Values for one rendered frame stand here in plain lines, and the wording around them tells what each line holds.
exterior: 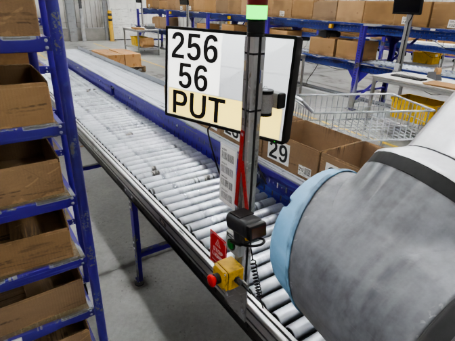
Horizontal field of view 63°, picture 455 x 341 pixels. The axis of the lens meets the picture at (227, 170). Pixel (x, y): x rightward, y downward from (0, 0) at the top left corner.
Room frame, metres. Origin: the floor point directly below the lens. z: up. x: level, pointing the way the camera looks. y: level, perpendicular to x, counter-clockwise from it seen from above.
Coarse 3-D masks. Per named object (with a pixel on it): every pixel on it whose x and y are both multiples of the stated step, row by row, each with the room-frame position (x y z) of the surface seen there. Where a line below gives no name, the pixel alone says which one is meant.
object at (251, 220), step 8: (240, 208) 0.92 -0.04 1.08; (232, 216) 0.89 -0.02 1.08; (240, 216) 0.87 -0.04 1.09; (248, 216) 0.88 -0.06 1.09; (256, 216) 0.88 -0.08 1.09; (232, 224) 0.87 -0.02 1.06; (240, 224) 0.85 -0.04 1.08; (248, 224) 0.84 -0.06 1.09; (256, 224) 0.84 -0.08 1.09; (264, 224) 0.85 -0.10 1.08; (240, 232) 0.84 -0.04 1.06; (248, 232) 0.82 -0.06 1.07; (256, 232) 0.83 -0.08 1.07; (264, 232) 0.84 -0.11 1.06; (232, 240) 0.89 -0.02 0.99; (240, 240) 0.87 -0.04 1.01; (248, 240) 0.82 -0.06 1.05
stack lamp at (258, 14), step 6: (252, 0) 0.94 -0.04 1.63; (258, 0) 0.94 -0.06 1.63; (264, 0) 0.94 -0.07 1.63; (246, 6) 0.96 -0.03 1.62; (252, 6) 0.94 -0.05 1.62; (258, 6) 0.94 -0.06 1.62; (264, 6) 0.94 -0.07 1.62; (246, 12) 0.96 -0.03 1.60; (252, 12) 0.94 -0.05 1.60; (258, 12) 0.94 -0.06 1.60; (264, 12) 0.94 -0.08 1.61; (246, 18) 0.96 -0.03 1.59; (252, 18) 0.94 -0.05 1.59; (258, 18) 0.94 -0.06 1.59; (264, 18) 0.95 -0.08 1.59
